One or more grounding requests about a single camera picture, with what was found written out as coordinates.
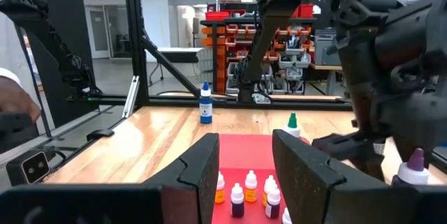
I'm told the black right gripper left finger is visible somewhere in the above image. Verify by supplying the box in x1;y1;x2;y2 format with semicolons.
0;132;221;224

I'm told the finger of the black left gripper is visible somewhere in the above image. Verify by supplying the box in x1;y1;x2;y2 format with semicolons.
356;159;387;183
312;133;374;162

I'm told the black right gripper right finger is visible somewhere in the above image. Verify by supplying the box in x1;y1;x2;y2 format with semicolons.
272;128;447;224

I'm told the small orange colouring bottle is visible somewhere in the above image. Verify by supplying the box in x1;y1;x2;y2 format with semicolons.
216;171;226;204

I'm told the small white-capped colouring bottle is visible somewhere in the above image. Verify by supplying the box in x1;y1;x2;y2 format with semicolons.
262;174;277;207
281;207;293;224

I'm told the small dark colouring bottle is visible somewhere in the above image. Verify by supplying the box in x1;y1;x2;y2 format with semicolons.
265;185;282;219

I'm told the small purple colouring bottle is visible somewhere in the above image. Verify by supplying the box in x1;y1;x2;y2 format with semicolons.
230;182;245;218

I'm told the small yellow colouring bottle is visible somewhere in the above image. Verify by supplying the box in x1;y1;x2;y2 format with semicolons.
244;170;258;203

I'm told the green-capped colouring bottle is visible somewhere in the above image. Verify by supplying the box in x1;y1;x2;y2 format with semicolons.
283;112;302;138

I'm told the person's forearm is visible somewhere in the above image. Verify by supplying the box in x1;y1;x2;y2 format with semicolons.
0;66;22;87

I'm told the purple-capped colouring bottle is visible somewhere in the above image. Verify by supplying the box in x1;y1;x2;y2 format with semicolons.
390;147;430;186

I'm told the red translucent plastic tray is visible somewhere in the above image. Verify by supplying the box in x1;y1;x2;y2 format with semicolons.
209;133;310;224

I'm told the blue-capped colouring bottle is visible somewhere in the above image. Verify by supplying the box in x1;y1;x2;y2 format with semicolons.
198;80;214;125

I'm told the wooden workbench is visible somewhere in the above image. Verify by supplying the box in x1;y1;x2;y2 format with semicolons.
309;62;345;96

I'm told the grey machine box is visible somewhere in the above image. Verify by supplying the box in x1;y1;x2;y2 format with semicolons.
312;28;345;67

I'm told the black table clamp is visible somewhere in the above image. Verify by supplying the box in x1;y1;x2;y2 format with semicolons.
86;128;115;142

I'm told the white folding table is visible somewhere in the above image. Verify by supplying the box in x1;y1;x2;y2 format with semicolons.
148;46;210;87

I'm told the shelf with orange bins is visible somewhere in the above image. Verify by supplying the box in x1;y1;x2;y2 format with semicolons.
200;0;315;96

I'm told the glass double door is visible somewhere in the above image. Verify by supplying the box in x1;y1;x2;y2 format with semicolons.
85;4;132;60

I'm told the black hand-held device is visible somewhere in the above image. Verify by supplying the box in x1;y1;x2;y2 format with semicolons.
0;112;40;154

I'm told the person's hand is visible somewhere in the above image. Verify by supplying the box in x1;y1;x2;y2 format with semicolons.
0;76;42;123

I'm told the black lattice support strut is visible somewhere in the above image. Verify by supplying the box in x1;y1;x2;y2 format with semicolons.
0;0;102;96

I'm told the black partition panel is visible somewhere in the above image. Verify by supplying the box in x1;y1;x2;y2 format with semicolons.
8;0;97;127

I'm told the silver aluminium rail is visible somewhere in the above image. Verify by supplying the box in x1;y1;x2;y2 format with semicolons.
122;75;141;119

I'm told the black aluminium table frame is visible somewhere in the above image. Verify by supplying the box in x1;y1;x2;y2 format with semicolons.
68;0;353;112

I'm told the black depth camera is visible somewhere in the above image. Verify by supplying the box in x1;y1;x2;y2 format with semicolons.
6;149;52;186

